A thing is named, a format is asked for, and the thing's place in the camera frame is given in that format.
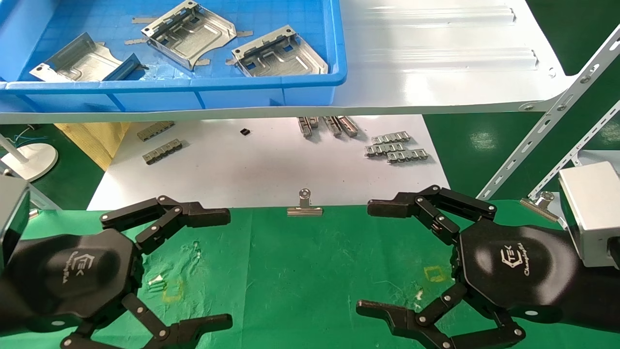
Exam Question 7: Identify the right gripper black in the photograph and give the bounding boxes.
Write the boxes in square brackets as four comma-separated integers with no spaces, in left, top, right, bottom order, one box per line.
[356,185,580,349]

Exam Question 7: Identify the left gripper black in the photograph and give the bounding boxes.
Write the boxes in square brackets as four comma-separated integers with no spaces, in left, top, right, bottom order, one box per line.
[10,195,233,349]

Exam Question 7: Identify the stamped sheet metal part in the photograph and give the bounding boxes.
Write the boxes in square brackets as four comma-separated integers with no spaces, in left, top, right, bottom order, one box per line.
[140,0,238,72]
[29,32,149,82]
[231,25,329,79]

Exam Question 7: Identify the green table cloth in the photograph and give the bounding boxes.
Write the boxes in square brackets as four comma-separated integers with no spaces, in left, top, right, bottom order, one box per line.
[0,199,620,349]

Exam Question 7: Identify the perforated grey shelf upright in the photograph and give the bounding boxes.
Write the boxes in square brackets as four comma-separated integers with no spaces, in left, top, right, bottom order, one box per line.
[27,191,62,212]
[528,99,620,200]
[477,23,620,201]

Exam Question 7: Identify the yellow plastic bag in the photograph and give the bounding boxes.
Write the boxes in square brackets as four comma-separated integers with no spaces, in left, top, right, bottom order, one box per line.
[53,121,132,172]

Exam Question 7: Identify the blue plastic bin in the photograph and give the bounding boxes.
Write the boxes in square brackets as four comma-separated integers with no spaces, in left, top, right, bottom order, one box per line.
[0,0,348,113]

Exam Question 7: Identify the white round stand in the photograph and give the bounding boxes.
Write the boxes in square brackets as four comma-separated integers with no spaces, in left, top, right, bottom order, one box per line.
[0,134,59,183]

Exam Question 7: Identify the white metal shelf board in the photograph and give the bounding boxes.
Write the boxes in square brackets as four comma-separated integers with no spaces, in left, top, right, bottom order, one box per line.
[0,0,580,125]

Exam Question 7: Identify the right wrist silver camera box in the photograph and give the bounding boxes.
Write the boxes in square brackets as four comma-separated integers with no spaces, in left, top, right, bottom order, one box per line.
[558,161,620,269]

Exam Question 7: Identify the thin blue wire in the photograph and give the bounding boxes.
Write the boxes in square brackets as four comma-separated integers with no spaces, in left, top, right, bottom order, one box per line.
[12,124,49,147]

